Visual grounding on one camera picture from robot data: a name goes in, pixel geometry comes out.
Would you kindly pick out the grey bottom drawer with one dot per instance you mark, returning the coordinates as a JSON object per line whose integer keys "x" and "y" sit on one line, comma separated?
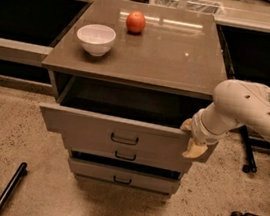
{"x": 126, "y": 177}

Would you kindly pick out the red apple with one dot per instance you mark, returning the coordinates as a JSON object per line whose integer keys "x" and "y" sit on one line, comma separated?
{"x": 135, "y": 22}

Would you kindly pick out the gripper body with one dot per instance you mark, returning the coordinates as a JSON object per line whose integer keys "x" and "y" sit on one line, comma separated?
{"x": 199, "y": 131}

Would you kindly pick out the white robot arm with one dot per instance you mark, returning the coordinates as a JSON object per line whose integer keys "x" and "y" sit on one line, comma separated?
{"x": 235, "y": 103}

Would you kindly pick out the white bowl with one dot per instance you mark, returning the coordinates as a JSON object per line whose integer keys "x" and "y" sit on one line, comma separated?
{"x": 97, "y": 40}

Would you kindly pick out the grey top drawer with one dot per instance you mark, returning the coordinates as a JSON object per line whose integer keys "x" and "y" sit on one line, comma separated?
{"x": 94, "y": 127}

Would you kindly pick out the grey drawer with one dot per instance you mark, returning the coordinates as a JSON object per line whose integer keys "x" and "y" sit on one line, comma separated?
{"x": 157, "y": 160}
{"x": 126, "y": 177}
{"x": 94, "y": 127}

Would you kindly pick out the grey middle drawer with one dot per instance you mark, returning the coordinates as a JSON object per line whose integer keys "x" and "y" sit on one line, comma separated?
{"x": 157, "y": 160}

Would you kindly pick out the grey drawer cabinet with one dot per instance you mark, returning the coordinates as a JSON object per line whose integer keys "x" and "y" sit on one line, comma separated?
{"x": 166, "y": 108}

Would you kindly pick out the black stand leg behind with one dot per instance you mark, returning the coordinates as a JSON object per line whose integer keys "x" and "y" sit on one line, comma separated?
{"x": 250, "y": 166}

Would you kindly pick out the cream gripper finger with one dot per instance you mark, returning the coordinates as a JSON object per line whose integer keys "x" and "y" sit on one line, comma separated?
{"x": 194, "y": 149}

